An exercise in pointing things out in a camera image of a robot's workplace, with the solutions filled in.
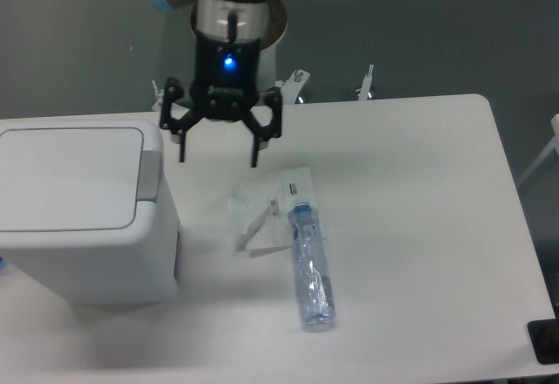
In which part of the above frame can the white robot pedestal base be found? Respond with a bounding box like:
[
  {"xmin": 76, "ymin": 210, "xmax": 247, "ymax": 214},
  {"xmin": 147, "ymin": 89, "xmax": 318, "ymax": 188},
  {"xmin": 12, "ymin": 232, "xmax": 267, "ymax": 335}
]
[{"xmin": 152, "ymin": 45, "xmax": 310, "ymax": 111}]

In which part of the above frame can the clear plastic wrapper bag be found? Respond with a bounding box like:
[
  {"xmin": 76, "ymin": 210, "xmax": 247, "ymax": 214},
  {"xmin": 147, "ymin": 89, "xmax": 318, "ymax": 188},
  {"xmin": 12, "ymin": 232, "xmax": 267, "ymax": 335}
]
[{"xmin": 228, "ymin": 167, "xmax": 318, "ymax": 257}]

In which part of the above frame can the white frame at right edge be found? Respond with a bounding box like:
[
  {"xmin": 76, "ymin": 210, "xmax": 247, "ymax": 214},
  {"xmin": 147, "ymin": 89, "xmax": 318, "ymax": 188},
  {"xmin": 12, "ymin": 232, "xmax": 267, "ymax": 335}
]
[{"xmin": 517, "ymin": 114, "xmax": 558, "ymax": 191}]

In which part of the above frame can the clear plastic water bottle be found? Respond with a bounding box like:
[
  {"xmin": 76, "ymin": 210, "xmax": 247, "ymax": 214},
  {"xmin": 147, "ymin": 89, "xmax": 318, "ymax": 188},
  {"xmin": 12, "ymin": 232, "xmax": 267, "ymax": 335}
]
[{"xmin": 288, "ymin": 200, "xmax": 336, "ymax": 332}]

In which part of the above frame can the white trash can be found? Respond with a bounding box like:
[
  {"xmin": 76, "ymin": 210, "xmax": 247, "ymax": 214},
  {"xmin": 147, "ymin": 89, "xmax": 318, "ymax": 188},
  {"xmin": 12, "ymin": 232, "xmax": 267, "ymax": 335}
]
[{"xmin": 1, "ymin": 119, "xmax": 180, "ymax": 304}]

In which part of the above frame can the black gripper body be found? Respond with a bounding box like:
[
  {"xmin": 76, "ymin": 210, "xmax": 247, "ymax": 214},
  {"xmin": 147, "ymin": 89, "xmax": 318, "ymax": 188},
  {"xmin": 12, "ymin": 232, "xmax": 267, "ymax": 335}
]
[{"xmin": 190, "ymin": 37, "xmax": 261, "ymax": 122}]

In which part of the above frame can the white levelling foot bracket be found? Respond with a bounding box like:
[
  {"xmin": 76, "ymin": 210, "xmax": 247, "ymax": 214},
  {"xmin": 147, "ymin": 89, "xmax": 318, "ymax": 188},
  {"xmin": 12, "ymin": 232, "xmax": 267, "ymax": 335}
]
[{"xmin": 355, "ymin": 64, "xmax": 376, "ymax": 101}]

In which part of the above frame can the black device at table edge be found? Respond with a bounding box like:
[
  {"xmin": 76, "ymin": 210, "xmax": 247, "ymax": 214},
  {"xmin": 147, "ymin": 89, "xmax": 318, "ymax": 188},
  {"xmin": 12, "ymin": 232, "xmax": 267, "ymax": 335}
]
[{"xmin": 528, "ymin": 319, "xmax": 558, "ymax": 365}]

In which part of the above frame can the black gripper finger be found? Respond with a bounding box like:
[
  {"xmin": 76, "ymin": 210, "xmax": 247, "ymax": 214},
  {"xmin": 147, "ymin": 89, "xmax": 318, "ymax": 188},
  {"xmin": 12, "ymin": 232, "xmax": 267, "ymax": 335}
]
[
  {"xmin": 158, "ymin": 77, "xmax": 204, "ymax": 163},
  {"xmin": 242, "ymin": 86, "xmax": 284, "ymax": 168}
]

